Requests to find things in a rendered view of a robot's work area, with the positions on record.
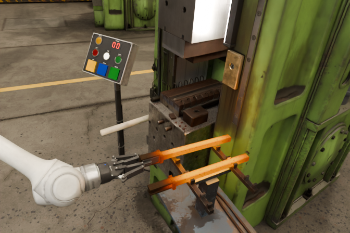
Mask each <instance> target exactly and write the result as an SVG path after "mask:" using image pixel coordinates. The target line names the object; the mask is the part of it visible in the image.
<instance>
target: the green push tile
mask: <svg viewBox="0 0 350 233"><path fill-rule="evenodd" d="M119 72H120V69H117V68H114V67H110V71H109V75H108V78H110V79H113V80H116V81H117V79H118V76H119Z"/></svg>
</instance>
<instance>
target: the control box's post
mask: <svg viewBox="0 0 350 233"><path fill-rule="evenodd" d="M114 89H115V103H116V120H117V121H121V120H122V112H121V87H120V84H117V83H114ZM121 123H122V121H121V122H117V125H118V124H121ZM117 136H118V146H119V147H122V146H123V133H122V130H120V131H117ZM118 153H119V156H121V155H123V147H122V148H118Z"/></svg>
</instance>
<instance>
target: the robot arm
mask: <svg viewBox="0 0 350 233"><path fill-rule="evenodd" d="M139 155H140V154H138V155H137V153H132V154H125V155H121V156H112V160H111V161H109V162H108V163H107V162H103V163H99V164H97V165H96V164H95V163H92V164H88V165H84V166H81V167H74V168H73V166H72V165H69V164H67V163H65V162H62V161H60V160H57V159H53V160H44V159H41V158H39V157H37V156H35V155H33V154H31V153H29V152H27V151H25V150H24V149H22V148H20V147H19V146H17V145H15V144H14V143H12V142H11V141H9V140H8V139H6V138H4V137H3V136H1V135H0V160H2V161H4V162H5V163H7V164H9V165H10V166H12V167H13V168H15V169H16V170H18V171H19V172H20V173H22V174H23V175H25V176H26V177H27V178H28V179H29V180H30V181H31V184H32V193H33V197H34V200H35V202H36V204H38V205H51V204H53V205H55V206H69V205H71V204H73V203H75V202H76V201H78V200H79V199H80V197H81V196H82V194H83V193H84V192H87V191H89V190H92V189H95V188H99V187H100V185H101V184H105V183H108V182H110V181H112V180H113V179H120V180H121V182H122V183H124V182H125V181H126V180H128V179H129V178H131V177H134V176H136V175H138V174H140V173H142V172H144V167H146V166H149V165H151V164H153V163H156V162H159V156H157V157H153V158H149V159H145V160H142V162H139V159H140V158H139ZM138 162H139V163H138Z"/></svg>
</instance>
